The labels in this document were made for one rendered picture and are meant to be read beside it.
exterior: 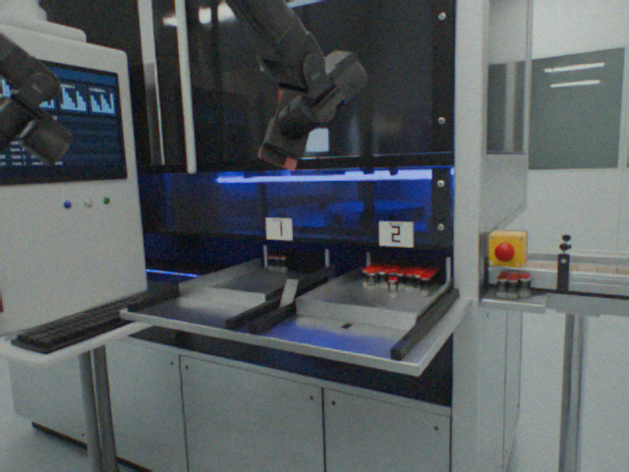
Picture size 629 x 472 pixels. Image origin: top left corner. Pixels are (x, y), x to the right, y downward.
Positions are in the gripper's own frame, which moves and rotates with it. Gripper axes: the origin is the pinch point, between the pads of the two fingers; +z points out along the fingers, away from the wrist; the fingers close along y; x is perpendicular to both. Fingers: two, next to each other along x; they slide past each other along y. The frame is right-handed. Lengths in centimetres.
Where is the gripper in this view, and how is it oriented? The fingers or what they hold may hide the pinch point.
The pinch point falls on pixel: (276, 135)
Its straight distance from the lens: 90.0
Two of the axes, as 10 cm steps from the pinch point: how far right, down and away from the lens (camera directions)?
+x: 8.7, 3.2, 3.7
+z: -4.0, 0.5, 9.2
